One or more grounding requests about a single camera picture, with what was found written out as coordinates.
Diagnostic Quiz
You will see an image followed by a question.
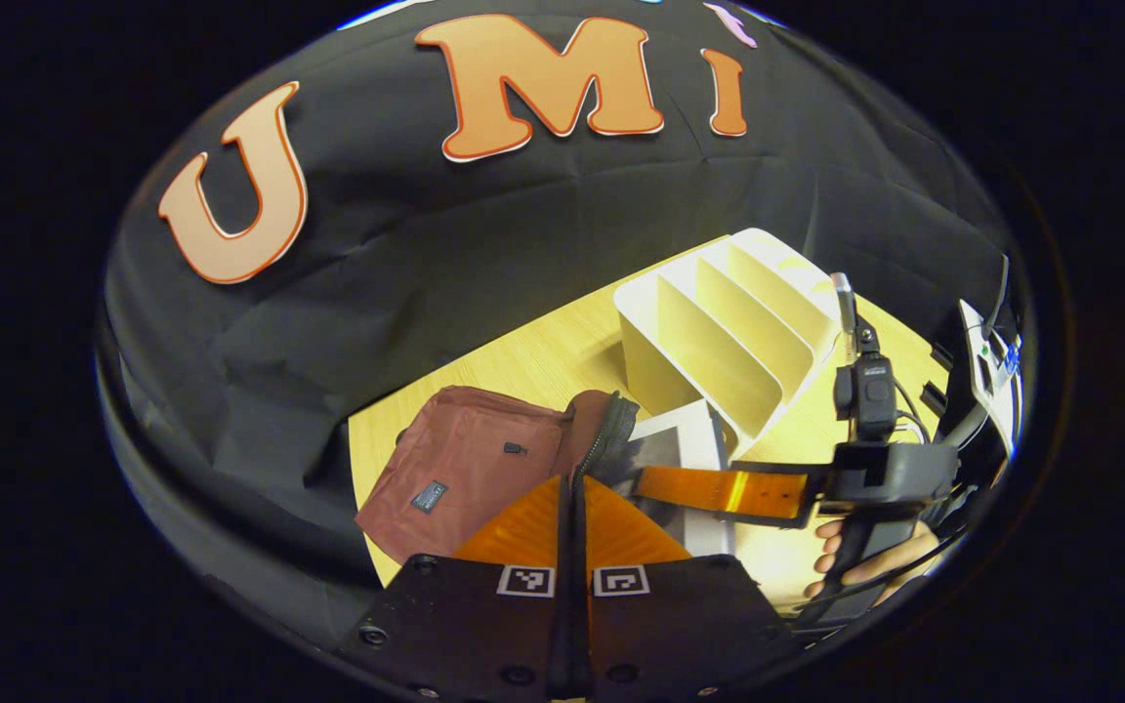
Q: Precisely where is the white bookshelf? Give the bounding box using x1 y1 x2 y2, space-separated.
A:
613 227 842 460

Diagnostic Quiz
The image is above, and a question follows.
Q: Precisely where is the white portrait cover book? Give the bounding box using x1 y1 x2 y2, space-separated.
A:
611 398 737 558

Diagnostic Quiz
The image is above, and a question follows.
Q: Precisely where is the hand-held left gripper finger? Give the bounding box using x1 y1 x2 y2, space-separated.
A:
338 474 573 699
572 474 808 699

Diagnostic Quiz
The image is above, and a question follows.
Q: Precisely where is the black backdrop cloth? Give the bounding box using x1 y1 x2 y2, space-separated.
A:
94 0 1022 650

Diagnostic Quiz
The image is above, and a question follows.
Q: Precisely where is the maroon schoolbag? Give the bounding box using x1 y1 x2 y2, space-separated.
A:
355 386 642 565

